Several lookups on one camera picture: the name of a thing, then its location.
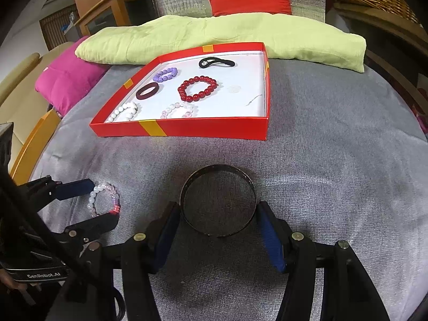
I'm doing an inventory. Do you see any black cable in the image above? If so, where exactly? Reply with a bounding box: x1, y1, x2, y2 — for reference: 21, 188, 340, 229
110, 284, 126, 321

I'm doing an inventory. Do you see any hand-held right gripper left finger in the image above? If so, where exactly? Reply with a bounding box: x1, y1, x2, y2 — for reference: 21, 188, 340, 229
65, 201, 181, 321

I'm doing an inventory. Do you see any red cushion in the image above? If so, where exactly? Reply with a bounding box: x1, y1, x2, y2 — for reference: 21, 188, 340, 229
208, 0, 292, 17

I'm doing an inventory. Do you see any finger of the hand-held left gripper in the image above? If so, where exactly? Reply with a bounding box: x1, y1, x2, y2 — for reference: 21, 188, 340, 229
20, 175, 96, 208
50, 209, 121, 251

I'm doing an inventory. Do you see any brown louvered door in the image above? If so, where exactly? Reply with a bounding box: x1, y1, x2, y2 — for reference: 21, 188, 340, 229
39, 5, 81, 49

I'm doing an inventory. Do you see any clear pink bead bracelet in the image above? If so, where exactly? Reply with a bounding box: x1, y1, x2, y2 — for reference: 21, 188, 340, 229
87, 181, 121, 217

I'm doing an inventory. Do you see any wooden bench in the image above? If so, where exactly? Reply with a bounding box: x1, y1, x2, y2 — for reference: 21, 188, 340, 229
329, 2, 428, 141

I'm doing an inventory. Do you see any purple bead bracelet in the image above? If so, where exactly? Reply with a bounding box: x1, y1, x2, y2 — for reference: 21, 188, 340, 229
153, 67, 178, 83

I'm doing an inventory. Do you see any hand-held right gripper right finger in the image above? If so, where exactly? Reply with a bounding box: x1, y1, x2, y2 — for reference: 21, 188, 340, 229
256, 201, 390, 321

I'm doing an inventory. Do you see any red cardboard box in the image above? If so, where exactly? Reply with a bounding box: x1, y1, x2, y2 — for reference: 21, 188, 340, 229
90, 42, 271, 140

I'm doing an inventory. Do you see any beige sofa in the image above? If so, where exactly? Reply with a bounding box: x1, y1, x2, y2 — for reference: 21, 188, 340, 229
0, 42, 76, 148

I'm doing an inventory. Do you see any dark maroon ring bangle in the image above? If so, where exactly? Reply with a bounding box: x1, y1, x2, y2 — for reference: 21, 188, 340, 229
136, 84, 159, 101

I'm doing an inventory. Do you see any black hair tie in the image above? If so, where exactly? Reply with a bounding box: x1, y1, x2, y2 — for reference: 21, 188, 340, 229
198, 57, 235, 68

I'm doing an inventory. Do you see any red bead bracelet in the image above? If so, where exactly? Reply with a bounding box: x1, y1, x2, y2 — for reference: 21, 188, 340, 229
177, 76, 218, 102

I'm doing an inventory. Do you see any white pink bead bracelet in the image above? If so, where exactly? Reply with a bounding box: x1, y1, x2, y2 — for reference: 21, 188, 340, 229
160, 102, 198, 119

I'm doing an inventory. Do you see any magenta pillow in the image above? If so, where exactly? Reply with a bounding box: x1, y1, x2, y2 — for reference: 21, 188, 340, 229
34, 36, 109, 117

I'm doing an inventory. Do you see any dark metal bangle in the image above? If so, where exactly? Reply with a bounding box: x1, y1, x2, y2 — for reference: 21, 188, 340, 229
180, 165, 258, 236

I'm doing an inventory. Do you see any light green blanket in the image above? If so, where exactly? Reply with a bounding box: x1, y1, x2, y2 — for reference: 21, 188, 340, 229
74, 15, 366, 73

